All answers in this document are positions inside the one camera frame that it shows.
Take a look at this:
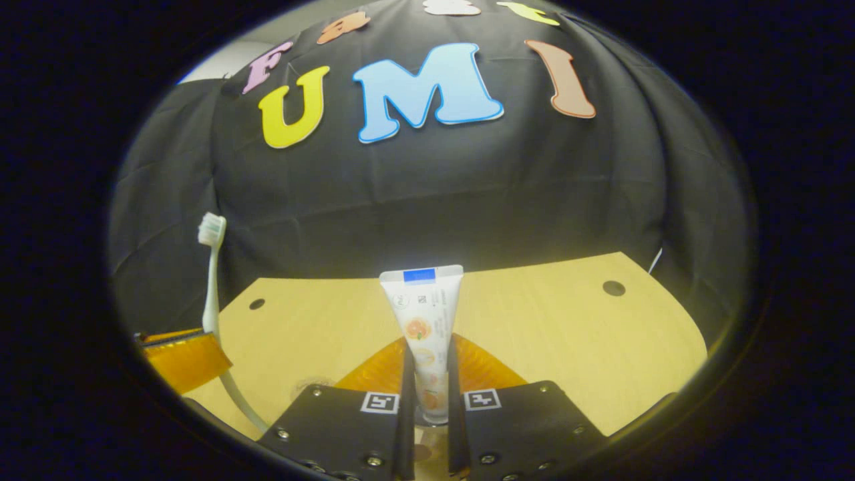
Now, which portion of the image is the black backdrop cloth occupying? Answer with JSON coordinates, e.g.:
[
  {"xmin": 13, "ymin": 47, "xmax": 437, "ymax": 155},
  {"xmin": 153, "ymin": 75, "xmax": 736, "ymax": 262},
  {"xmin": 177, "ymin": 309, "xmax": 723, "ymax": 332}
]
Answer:
[{"xmin": 107, "ymin": 0, "xmax": 752, "ymax": 348}]

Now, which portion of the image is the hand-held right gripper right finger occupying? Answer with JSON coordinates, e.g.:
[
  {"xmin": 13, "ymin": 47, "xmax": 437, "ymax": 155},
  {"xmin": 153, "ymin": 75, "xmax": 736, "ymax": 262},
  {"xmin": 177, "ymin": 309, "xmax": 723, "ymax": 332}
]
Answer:
[{"xmin": 446, "ymin": 334, "xmax": 609, "ymax": 481}]

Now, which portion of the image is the white toothpaste tube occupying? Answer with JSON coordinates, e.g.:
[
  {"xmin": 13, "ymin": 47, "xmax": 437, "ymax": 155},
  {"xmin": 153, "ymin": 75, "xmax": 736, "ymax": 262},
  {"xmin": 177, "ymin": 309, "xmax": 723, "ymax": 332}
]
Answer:
[{"xmin": 379, "ymin": 265, "xmax": 464, "ymax": 426}]

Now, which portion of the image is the pale green toothbrush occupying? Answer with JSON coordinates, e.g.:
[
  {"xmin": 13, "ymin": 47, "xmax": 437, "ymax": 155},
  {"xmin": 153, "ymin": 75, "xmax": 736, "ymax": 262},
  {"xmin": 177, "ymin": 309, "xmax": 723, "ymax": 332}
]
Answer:
[{"xmin": 198, "ymin": 212, "xmax": 270, "ymax": 434}]

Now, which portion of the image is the light wooden desktop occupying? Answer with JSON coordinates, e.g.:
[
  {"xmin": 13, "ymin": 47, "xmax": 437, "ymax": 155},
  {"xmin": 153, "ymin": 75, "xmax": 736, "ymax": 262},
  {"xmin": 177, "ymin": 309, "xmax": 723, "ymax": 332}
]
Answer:
[{"xmin": 184, "ymin": 252, "xmax": 709, "ymax": 481}]

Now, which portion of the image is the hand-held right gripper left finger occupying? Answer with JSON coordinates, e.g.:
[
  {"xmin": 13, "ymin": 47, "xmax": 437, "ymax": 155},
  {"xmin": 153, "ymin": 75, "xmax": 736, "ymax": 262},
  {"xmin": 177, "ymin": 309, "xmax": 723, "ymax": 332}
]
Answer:
[{"xmin": 257, "ymin": 337, "xmax": 416, "ymax": 481}]

